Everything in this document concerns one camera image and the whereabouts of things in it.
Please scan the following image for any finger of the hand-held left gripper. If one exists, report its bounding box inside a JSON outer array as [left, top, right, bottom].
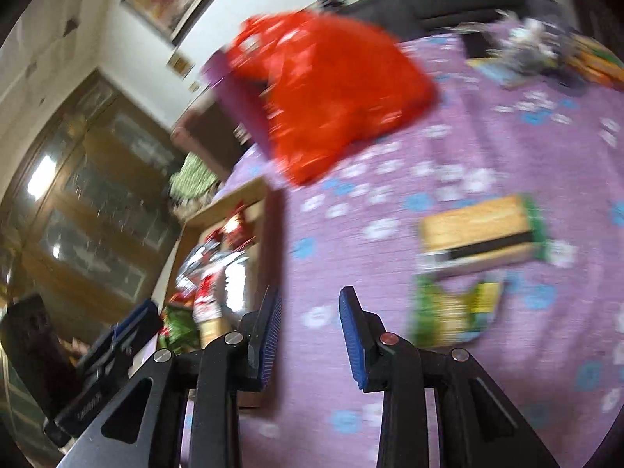
[[110, 300, 164, 349], [75, 329, 147, 387]]

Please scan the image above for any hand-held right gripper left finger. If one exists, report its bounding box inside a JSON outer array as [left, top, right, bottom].
[[58, 285, 284, 468]]

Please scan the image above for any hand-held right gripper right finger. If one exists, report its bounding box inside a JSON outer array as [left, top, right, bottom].
[[340, 287, 559, 468]]

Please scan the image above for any brown cardboard box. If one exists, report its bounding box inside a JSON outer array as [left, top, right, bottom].
[[168, 178, 286, 410]]

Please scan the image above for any purple floral blanket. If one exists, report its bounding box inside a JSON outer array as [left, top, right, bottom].
[[180, 10, 624, 468]]

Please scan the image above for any red white snack packet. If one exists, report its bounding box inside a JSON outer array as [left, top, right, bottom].
[[195, 273, 222, 323]]

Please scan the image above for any silver snack packet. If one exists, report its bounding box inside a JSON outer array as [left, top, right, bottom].
[[178, 244, 230, 293]]

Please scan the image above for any green yellow snack packet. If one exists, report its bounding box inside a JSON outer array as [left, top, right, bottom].
[[409, 275, 505, 347]]

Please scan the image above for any red triangular snack packet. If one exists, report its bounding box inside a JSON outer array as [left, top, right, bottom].
[[222, 202, 249, 245]]

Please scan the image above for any wooden wardrobe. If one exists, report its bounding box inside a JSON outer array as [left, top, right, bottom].
[[0, 68, 196, 352]]

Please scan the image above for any green floral cloth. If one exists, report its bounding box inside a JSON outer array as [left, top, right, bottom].
[[168, 153, 218, 215]]

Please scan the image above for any large cracker packet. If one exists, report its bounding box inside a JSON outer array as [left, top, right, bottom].
[[419, 195, 549, 274]]

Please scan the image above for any mauve armchair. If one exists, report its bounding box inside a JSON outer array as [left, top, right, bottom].
[[172, 92, 249, 181]]

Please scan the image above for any purple thermos bottle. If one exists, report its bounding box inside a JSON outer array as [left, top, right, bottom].
[[201, 51, 276, 159]]

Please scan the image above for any orange plastic bag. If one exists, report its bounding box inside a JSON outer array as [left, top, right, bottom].
[[227, 10, 437, 186]]

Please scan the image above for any paper booklet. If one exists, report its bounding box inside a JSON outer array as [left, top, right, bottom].
[[468, 56, 527, 89]]

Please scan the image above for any clear plastic bag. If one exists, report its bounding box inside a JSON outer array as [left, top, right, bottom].
[[497, 14, 566, 69]]

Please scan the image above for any orange biscuit packet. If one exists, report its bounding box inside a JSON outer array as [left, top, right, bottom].
[[565, 34, 624, 89]]

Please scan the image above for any small framed wall picture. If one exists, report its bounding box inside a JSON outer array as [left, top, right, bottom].
[[168, 51, 193, 79]]

